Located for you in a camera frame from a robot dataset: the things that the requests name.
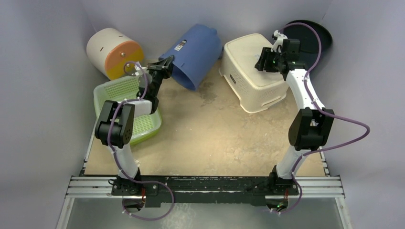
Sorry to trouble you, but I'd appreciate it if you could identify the aluminium rail frame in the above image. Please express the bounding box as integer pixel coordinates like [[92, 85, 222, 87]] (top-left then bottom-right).
[[57, 119, 352, 229]]

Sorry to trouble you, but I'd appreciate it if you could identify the cream perforated plastic basket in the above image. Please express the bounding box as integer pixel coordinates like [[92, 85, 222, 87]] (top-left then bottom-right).
[[219, 33, 288, 114]]

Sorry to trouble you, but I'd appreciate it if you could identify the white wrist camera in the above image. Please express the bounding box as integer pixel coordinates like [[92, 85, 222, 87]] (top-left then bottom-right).
[[271, 30, 288, 52], [129, 65, 149, 78]]

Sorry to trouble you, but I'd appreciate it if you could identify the white cylindrical drawer box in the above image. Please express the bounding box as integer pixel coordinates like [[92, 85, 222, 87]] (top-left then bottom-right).
[[86, 28, 145, 80]]

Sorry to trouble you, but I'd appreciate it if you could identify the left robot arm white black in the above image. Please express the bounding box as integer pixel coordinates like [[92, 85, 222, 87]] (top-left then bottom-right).
[[94, 55, 175, 195]]

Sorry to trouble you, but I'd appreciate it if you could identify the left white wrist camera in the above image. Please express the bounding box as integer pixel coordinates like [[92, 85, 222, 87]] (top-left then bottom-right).
[[129, 65, 149, 78]]

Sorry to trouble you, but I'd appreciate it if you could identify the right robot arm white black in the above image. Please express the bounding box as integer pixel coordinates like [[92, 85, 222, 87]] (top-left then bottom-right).
[[255, 37, 334, 194]]

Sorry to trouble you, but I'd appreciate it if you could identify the white green strainer tray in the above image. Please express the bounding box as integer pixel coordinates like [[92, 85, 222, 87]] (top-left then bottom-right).
[[93, 75, 162, 141]]

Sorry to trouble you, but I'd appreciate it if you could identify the large blue plastic bucket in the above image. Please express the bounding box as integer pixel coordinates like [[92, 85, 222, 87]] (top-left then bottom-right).
[[158, 24, 223, 91]]

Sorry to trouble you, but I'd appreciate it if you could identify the lime green tray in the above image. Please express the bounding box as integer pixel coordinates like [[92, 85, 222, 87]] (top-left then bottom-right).
[[129, 109, 162, 145]]

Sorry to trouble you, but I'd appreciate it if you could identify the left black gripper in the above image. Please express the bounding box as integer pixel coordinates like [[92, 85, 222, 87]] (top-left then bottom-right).
[[146, 56, 175, 98]]

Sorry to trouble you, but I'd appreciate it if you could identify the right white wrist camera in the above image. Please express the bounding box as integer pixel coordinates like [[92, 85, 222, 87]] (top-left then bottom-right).
[[271, 30, 288, 52]]

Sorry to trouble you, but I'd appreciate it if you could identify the dark navy round bin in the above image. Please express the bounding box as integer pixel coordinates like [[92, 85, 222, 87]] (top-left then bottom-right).
[[283, 20, 333, 68]]

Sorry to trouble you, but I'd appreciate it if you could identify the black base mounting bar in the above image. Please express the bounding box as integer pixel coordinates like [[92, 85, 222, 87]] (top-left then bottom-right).
[[108, 173, 299, 208]]

